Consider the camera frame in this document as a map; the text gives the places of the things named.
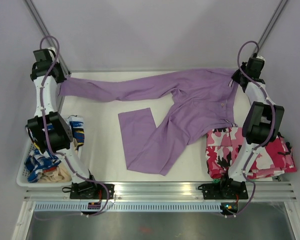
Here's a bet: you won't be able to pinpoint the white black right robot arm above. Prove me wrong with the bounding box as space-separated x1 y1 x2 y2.
217 53 285 200

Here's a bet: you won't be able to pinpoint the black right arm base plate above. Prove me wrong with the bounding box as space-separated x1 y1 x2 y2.
197 183 249 200

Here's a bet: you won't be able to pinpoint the aluminium frame rail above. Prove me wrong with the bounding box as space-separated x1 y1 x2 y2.
23 181 297 202

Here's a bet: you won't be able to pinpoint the white plastic laundry basket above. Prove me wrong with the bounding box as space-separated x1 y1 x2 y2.
16 138 83 188

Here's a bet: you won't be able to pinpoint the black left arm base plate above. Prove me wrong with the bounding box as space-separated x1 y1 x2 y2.
69 182 115 200

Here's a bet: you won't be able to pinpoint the pink camouflage folded trousers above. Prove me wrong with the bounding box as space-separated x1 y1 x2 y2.
205 127 297 179

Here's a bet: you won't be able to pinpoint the beige garment in basket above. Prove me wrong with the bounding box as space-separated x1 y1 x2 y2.
34 149 72 183

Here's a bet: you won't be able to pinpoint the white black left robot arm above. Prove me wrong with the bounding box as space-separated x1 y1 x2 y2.
26 48 103 200

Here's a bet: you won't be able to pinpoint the white slotted cable duct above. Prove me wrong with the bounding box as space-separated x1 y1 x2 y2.
34 201 222 213

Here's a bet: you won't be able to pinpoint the purple trousers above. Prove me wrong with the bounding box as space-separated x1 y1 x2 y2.
59 68 238 176

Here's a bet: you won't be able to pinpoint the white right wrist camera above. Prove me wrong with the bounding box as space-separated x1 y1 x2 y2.
252 52 265 62

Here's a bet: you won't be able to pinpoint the blue white patterned garment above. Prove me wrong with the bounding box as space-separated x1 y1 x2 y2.
24 115 85 183

